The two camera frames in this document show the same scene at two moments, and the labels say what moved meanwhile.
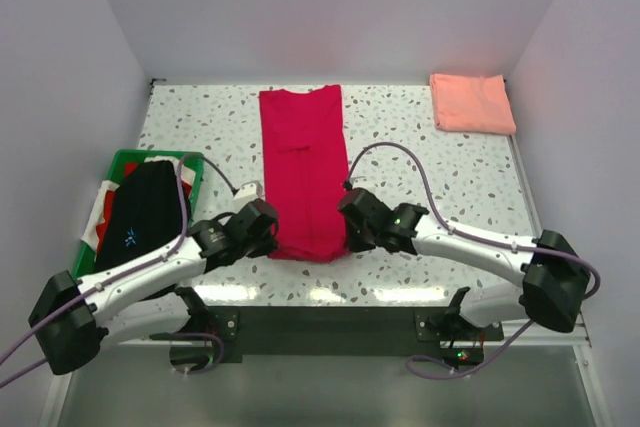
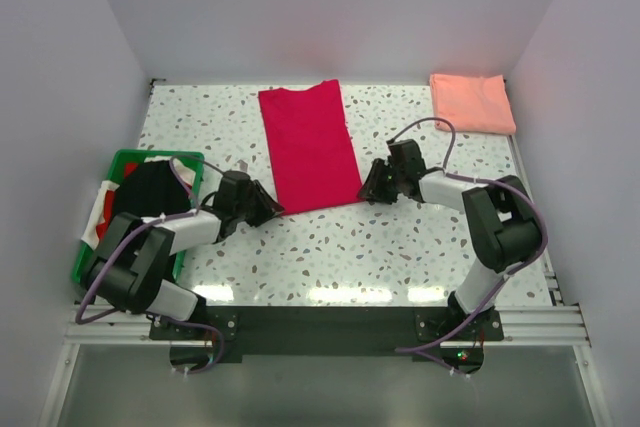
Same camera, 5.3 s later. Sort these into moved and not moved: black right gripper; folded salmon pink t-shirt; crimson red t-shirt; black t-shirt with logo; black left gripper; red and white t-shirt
Moved: black right gripper; crimson red t-shirt; black left gripper
Not moved: folded salmon pink t-shirt; red and white t-shirt; black t-shirt with logo
